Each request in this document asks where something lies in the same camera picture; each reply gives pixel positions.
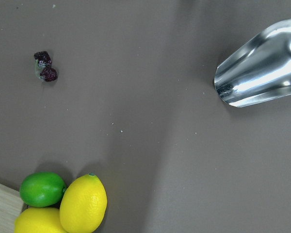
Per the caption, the yellow lemon near board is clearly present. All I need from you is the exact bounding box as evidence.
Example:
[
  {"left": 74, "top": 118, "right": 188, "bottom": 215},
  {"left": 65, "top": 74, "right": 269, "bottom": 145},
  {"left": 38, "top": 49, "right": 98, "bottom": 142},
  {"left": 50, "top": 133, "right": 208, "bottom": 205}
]
[{"left": 14, "top": 207, "right": 66, "bottom": 233}]

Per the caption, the yellow lemon outer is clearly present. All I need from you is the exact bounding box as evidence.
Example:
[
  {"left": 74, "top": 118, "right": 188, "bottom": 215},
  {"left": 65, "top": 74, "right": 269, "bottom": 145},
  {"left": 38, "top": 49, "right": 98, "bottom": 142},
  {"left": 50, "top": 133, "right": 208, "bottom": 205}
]
[{"left": 60, "top": 173, "right": 107, "bottom": 233}]

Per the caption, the green lime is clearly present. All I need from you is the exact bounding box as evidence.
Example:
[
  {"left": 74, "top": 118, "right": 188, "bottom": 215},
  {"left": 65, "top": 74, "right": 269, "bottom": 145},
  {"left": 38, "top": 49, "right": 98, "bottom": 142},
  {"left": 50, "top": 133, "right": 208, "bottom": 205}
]
[{"left": 19, "top": 172, "right": 67, "bottom": 208}]

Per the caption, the bamboo cutting board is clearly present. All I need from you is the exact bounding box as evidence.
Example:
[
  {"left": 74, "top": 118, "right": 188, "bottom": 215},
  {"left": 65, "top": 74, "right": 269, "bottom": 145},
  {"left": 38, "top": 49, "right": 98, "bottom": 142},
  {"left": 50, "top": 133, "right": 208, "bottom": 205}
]
[{"left": 0, "top": 184, "right": 28, "bottom": 233}]

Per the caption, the silver metal scoop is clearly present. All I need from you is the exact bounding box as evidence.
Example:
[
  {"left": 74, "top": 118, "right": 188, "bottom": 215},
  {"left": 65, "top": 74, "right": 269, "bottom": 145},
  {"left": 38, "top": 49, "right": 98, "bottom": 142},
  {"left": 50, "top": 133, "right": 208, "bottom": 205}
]
[{"left": 214, "top": 19, "right": 291, "bottom": 108}]

